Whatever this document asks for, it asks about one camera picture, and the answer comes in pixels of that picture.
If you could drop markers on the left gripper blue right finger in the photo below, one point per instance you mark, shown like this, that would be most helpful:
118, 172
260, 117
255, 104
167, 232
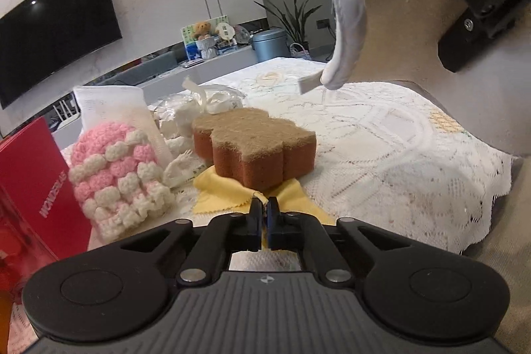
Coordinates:
312, 242

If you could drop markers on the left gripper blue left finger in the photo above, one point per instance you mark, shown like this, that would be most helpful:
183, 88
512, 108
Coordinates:
209, 248

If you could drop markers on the yellow cloth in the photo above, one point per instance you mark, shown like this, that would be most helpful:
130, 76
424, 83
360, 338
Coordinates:
217, 194

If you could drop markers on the brown bear shaped sponge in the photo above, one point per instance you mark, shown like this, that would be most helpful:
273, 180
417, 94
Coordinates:
252, 147

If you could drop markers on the cream fabric bag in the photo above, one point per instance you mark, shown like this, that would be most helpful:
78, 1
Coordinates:
395, 41

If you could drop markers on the white mesh net cloth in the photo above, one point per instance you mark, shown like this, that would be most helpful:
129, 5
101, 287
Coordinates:
124, 104

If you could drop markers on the pink white crochet hat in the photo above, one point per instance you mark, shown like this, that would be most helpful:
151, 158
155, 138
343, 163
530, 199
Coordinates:
117, 180

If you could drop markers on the clear plastic wrap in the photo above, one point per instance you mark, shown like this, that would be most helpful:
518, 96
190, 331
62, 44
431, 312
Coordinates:
174, 116

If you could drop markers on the red transparent toy box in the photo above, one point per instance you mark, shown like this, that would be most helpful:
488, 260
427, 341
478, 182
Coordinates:
41, 221

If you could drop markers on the blue metal trash can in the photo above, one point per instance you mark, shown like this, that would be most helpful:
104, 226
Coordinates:
270, 44

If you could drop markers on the white wifi router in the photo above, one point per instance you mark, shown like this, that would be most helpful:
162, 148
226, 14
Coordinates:
66, 109

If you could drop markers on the floor plant by trash can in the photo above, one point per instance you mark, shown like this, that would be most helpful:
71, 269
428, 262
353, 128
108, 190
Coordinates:
293, 17

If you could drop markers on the teddy bear figure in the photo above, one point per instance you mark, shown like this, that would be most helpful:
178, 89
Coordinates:
201, 30

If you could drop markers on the black wall television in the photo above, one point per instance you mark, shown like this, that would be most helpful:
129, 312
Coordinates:
40, 37

